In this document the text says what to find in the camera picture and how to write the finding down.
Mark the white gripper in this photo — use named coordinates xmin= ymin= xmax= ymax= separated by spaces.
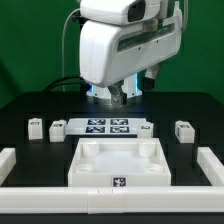
xmin=80 ymin=9 xmax=182 ymax=106

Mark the white square tabletop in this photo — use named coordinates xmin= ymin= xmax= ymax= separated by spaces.
xmin=68 ymin=138 xmax=171 ymax=187

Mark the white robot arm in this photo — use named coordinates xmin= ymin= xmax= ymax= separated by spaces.
xmin=79 ymin=0 xmax=188 ymax=107

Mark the white U-shaped obstacle fence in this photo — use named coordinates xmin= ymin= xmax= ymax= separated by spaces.
xmin=0 ymin=148 xmax=224 ymax=214

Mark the black cable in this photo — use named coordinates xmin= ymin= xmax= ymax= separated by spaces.
xmin=43 ymin=75 xmax=88 ymax=93

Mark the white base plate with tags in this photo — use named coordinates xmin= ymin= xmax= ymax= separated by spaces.
xmin=66 ymin=118 xmax=146 ymax=135

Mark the white cable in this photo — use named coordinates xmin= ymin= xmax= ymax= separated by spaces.
xmin=61 ymin=8 xmax=81 ymax=93

